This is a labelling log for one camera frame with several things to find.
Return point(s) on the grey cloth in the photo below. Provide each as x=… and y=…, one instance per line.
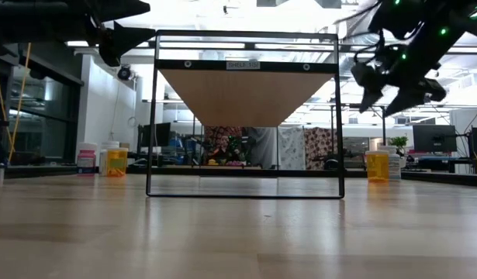
x=267, y=147

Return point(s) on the brown patterned cloth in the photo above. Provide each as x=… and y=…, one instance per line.
x=317, y=145

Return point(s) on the black background robot arm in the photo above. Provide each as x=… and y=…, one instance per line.
x=234, y=149

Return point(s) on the small white cylinder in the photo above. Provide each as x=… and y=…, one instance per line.
x=0, y=174

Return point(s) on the wooden shelf black frame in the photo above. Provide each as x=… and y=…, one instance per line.
x=242, y=97

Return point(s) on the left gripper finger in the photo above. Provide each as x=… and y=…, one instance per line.
x=118, y=9
x=129, y=38

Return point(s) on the green potted plant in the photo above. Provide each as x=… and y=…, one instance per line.
x=400, y=141

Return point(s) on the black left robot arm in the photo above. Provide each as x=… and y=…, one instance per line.
x=28, y=17

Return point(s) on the ceiling light strip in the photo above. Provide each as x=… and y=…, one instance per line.
x=79, y=43

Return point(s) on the black aluminium rig frame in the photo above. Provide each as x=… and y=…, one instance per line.
x=40, y=171

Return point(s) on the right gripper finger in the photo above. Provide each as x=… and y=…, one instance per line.
x=370, y=85
x=420, y=95

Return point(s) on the orange white-cap pill bottle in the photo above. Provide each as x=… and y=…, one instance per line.
x=116, y=162
x=377, y=166

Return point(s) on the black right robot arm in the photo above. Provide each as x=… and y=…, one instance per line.
x=432, y=35

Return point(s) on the white floral cloth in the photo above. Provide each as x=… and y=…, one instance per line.
x=291, y=149

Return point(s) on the black background gantry frame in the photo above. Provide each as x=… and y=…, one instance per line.
x=383, y=128

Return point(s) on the black dome camera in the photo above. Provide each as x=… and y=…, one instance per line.
x=124, y=73

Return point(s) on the white medicine bottle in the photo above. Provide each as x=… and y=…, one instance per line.
x=394, y=164
x=102, y=162

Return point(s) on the pink white-cap medicine bottle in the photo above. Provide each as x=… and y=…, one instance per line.
x=86, y=160

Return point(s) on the dark red patterned cloth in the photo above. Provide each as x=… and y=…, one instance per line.
x=215, y=133

